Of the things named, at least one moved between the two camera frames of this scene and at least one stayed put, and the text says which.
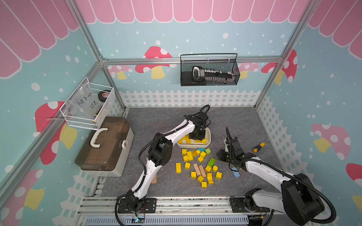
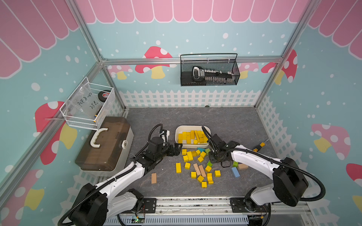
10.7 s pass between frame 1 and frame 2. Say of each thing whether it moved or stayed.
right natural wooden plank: stayed
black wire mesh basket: stayed
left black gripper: moved
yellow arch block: stayed
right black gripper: moved
